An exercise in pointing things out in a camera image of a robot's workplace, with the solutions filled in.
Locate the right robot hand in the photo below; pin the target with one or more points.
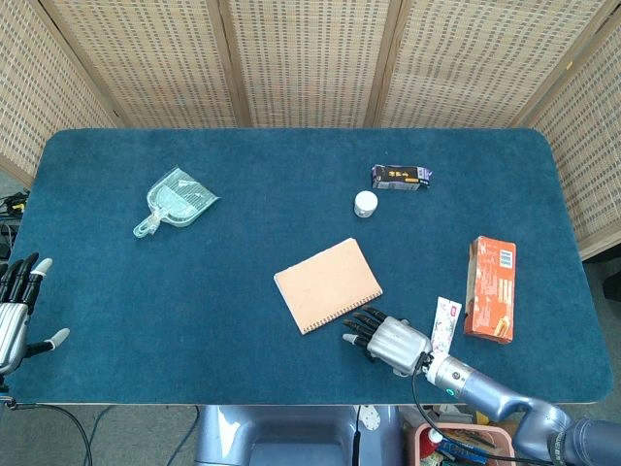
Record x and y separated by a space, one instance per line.
394 339

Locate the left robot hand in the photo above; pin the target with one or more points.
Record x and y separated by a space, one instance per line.
14 310

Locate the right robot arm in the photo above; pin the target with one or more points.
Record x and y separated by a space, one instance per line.
514 408

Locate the small white tube package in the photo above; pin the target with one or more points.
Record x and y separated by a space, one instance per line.
446 324

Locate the yellow spiral notebook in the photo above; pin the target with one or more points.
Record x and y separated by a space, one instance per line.
328 285

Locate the orange cardboard box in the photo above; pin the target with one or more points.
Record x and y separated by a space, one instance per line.
490 290

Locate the pink storage basket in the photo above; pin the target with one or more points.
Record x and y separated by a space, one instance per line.
461 444

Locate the small white jar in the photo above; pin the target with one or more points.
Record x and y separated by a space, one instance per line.
365 203

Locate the blue table mat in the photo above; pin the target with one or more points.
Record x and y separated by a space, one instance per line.
242 301

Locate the black purple box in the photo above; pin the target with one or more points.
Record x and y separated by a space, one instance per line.
401 177

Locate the clear plastic dustpan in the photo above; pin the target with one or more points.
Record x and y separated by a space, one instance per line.
175 201

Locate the woven folding screen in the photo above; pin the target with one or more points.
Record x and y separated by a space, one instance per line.
310 63

